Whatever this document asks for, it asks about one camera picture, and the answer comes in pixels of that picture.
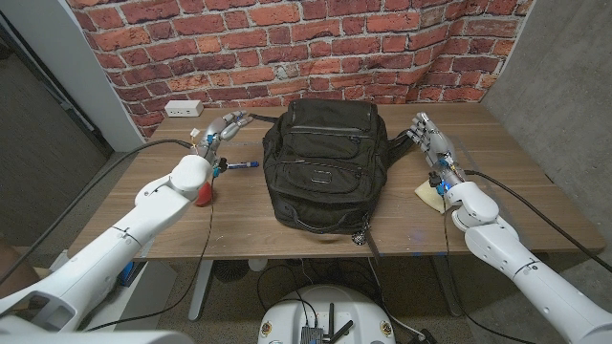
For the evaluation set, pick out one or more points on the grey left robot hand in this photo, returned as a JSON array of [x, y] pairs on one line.
[[220, 134]]

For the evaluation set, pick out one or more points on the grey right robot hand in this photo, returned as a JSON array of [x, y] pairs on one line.
[[432, 141]]

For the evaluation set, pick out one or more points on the blue white marker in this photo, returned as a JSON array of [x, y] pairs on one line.
[[243, 165]]

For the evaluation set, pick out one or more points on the black backpack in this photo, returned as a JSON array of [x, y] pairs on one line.
[[325, 162]]

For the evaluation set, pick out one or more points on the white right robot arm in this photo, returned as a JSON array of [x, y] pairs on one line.
[[516, 258]]

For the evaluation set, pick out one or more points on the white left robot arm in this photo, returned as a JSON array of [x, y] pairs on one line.
[[105, 253]]

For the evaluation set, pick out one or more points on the white power strip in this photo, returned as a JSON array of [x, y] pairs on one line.
[[183, 108]]

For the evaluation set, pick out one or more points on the yellow sponge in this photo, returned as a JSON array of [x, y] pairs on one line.
[[428, 196]]

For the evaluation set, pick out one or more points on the red brick print backdrop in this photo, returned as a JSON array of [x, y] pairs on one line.
[[287, 43]]

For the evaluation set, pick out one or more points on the grey table leg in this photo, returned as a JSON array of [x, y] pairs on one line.
[[447, 291]]

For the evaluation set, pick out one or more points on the white table leg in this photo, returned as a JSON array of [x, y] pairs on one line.
[[198, 296]]

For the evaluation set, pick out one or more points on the blue floor pedal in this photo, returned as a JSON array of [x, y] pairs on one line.
[[126, 274]]

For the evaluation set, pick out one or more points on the black power adapter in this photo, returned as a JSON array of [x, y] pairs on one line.
[[425, 337]]

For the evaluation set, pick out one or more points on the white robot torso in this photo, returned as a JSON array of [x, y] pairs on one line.
[[325, 306]]

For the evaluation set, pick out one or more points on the black antenna module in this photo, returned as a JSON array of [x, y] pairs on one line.
[[313, 334]]

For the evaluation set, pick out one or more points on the cardboard box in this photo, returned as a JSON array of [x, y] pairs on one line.
[[14, 267]]

